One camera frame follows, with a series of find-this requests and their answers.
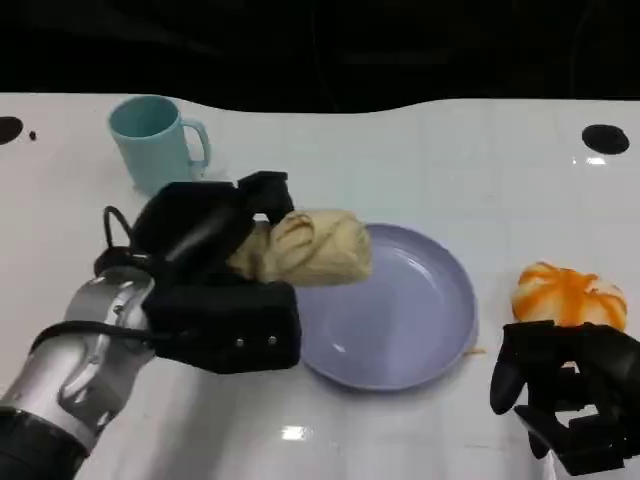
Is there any beige towel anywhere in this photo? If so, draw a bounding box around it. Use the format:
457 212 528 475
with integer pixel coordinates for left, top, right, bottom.
226 208 374 289

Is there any orange and white bread roll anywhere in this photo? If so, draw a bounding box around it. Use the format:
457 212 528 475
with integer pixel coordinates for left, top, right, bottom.
509 259 629 334

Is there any pale green mug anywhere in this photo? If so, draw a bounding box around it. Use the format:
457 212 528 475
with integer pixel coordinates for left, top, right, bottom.
107 95 212 198

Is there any lilac plate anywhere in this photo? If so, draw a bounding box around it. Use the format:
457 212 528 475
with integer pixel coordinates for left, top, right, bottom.
291 222 478 393

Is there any black round table grommet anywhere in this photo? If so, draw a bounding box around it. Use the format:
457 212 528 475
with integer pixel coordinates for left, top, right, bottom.
581 123 631 155
0 116 25 147

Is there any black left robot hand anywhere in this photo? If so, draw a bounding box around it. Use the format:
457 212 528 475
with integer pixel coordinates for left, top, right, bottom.
127 170 296 290

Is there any black looping arm cable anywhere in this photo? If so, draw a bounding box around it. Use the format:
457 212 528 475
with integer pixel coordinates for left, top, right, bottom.
93 205 154 275

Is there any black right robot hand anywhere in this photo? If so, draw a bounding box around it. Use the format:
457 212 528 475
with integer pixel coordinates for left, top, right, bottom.
489 321 640 477

